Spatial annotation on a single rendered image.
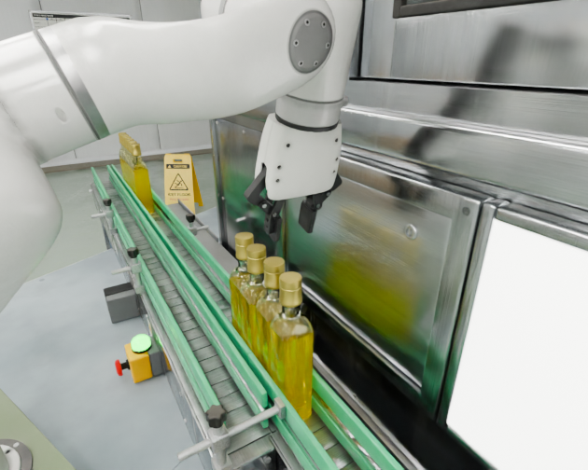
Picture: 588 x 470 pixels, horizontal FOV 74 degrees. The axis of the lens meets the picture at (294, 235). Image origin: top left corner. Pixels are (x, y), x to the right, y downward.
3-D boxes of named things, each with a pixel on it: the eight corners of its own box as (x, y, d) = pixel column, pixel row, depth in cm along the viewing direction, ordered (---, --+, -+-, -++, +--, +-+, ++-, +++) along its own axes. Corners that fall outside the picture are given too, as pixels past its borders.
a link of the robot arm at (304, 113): (330, 79, 48) (326, 101, 50) (266, 80, 44) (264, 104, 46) (366, 100, 44) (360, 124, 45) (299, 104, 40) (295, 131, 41)
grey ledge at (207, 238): (287, 340, 102) (287, 304, 97) (258, 352, 98) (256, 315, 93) (181, 222, 176) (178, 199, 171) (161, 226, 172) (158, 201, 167)
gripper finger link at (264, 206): (273, 188, 52) (269, 228, 56) (252, 192, 50) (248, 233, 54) (285, 201, 50) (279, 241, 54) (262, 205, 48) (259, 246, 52)
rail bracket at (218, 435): (287, 444, 64) (287, 387, 58) (187, 499, 56) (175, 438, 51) (278, 430, 66) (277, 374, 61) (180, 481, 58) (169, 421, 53)
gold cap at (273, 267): (288, 285, 64) (288, 262, 62) (270, 292, 63) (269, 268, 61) (278, 276, 67) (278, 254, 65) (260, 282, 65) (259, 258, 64)
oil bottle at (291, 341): (313, 416, 69) (315, 317, 60) (285, 429, 67) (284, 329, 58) (297, 394, 74) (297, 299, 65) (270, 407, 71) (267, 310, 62)
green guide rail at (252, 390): (269, 426, 67) (267, 392, 63) (263, 429, 66) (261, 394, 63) (111, 179, 203) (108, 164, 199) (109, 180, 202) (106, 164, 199)
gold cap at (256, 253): (270, 271, 69) (269, 249, 67) (251, 276, 67) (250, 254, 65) (262, 263, 71) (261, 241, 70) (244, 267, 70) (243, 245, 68)
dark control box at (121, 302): (140, 316, 117) (135, 293, 114) (112, 325, 113) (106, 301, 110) (134, 303, 123) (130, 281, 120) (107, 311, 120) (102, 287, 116)
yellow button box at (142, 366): (164, 374, 96) (160, 351, 93) (133, 386, 92) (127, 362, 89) (157, 357, 101) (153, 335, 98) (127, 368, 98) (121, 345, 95)
